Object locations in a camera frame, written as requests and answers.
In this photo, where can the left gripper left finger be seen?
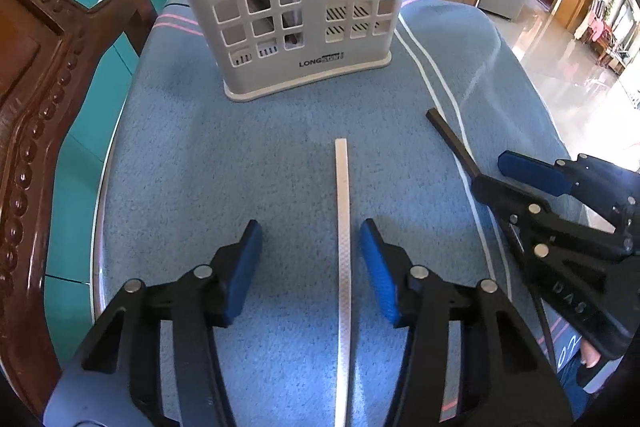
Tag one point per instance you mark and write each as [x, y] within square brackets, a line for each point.
[207, 297]

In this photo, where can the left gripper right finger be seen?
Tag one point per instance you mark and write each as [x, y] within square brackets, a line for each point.
[415, 298]

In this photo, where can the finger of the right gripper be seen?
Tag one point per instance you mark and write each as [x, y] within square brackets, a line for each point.
[555, 179]
[504, 199]

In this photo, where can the black chopstick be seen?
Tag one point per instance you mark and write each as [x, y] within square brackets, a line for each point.
[454, 143]

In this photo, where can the white patterned chopstick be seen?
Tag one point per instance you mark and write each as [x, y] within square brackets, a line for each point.
[344, 284]

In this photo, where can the person's hand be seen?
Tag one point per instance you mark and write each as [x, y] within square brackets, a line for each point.
[589, 355]

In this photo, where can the blue striped towel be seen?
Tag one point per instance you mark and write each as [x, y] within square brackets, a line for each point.
[188, 168]

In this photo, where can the carved wooden chair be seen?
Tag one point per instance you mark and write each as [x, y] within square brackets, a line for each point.
[50, 50]

